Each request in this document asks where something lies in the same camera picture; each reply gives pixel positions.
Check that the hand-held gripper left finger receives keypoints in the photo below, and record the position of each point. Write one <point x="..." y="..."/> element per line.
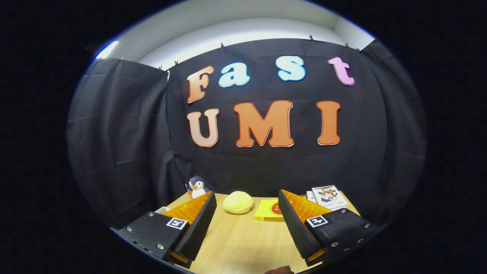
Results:
<point x="201" y="224"/>

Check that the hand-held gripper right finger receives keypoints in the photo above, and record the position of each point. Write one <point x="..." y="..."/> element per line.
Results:
<point x="295" y="228"/>

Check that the beige fabric storage box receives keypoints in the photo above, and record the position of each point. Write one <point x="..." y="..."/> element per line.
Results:
<point x="163" y="209"/>

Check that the yellow book with red label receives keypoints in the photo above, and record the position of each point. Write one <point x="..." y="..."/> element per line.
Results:
<point x="266" y="211"/>

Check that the penguin plush toy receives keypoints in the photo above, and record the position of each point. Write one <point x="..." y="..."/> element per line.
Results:
<point x="197" y="186"/>

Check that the yellow bread-shaped plush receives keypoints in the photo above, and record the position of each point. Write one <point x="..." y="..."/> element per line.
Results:
<point x="238" y="203"/>

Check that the white book with bird cover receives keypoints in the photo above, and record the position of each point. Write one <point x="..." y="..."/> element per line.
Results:
<point x="329" y="196"/>

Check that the ceiling light strip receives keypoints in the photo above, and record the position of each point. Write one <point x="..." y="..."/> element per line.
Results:
<point x="107" y="50"/>

